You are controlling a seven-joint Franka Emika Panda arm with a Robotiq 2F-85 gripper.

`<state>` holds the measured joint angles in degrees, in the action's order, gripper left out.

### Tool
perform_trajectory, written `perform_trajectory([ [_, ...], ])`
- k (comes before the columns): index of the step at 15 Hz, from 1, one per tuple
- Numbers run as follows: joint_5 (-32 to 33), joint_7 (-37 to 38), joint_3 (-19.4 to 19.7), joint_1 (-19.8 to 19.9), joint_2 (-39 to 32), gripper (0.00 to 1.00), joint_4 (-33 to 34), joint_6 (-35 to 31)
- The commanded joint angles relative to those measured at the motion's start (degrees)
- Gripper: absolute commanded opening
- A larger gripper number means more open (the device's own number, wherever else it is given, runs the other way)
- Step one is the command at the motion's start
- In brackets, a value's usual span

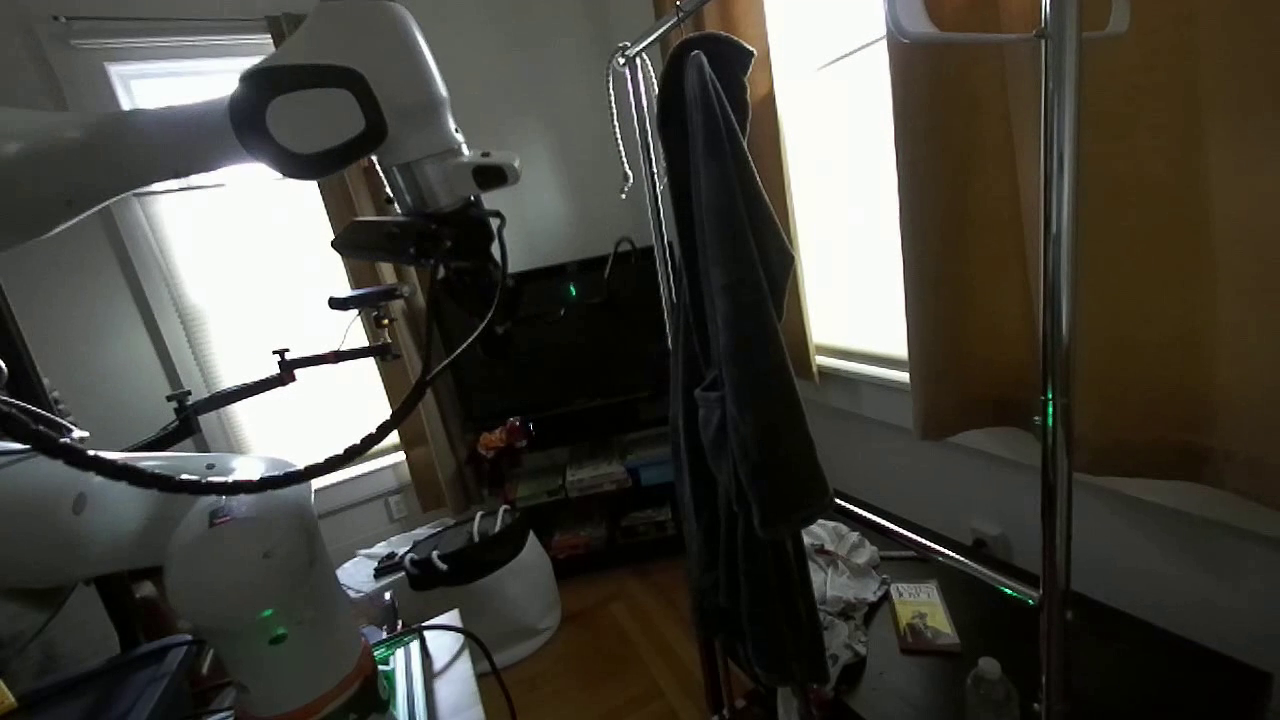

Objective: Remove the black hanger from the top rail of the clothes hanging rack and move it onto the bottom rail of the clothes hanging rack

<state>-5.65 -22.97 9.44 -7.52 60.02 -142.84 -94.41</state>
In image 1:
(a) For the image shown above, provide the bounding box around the black television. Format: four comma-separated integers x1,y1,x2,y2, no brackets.
445,244,675,426

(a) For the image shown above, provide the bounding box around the white plastic clothes hanger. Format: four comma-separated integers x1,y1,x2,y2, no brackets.
605,43,653,206

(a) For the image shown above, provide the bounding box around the wide mustard curtain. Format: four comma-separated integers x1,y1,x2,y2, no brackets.
886,0,1280,511

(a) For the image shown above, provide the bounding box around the red flower bunch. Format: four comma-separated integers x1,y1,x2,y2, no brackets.
462,413,541,498

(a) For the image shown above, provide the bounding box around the black stereo camera bar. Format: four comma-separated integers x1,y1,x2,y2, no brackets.
322,278,406,314

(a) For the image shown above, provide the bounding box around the white round basket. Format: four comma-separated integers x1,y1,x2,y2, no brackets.
332,507,567,671

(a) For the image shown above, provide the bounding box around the metal clothes hanging rack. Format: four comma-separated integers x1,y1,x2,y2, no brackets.
605,0,1085,720

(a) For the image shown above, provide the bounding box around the dark media shelf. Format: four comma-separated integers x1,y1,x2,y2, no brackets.
495,417,686,570

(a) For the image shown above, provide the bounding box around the large bright window blind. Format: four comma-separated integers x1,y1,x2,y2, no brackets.
98,47,406,471

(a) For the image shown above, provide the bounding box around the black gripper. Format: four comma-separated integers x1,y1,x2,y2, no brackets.
423,201,509,270

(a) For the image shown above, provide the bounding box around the brown curtain strip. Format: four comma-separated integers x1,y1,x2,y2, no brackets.
310,165,471,525

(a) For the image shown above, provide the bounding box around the narrow mustard curtain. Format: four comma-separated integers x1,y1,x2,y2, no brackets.
646,0,820,383

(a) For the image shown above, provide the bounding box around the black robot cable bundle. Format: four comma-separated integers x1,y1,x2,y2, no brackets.
0,206,519,498

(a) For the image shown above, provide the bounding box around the white crumpled cloth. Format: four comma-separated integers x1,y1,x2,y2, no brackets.
796,516,891,700

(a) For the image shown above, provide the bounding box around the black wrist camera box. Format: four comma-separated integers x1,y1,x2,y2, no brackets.
326,210,436,268

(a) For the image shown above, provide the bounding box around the white rounded plastic bar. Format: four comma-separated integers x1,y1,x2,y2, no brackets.
885,0,1136,43

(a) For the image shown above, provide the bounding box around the dark bath robe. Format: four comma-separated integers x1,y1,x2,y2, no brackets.
653,28,839,700

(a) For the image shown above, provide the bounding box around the green-lit control box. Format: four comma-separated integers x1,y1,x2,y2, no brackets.
369,625,436,720

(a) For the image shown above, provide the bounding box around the yellow book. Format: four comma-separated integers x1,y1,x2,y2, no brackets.
885,575,966,660

